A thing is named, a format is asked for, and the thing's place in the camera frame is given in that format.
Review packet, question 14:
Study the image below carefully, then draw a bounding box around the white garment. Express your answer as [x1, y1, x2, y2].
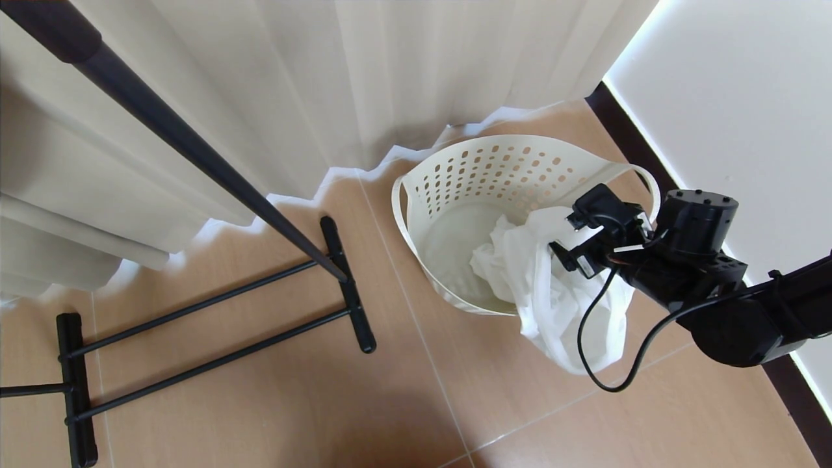
[469, 207, 636, 376]

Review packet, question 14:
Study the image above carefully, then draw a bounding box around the black clothes rack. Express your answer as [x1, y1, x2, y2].
[0, 0, 378, 468]

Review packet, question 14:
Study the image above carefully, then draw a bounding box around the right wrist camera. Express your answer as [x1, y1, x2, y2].
[567, 183, 651, 231]

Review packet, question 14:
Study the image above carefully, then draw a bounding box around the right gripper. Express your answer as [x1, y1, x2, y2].
[549, 233, 678, 307]

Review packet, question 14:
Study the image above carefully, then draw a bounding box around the white laundry basket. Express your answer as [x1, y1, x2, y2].
[391, 135, 662, 317]

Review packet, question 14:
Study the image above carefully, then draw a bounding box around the beige curtain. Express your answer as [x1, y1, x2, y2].
[0, 0, 660, 300]

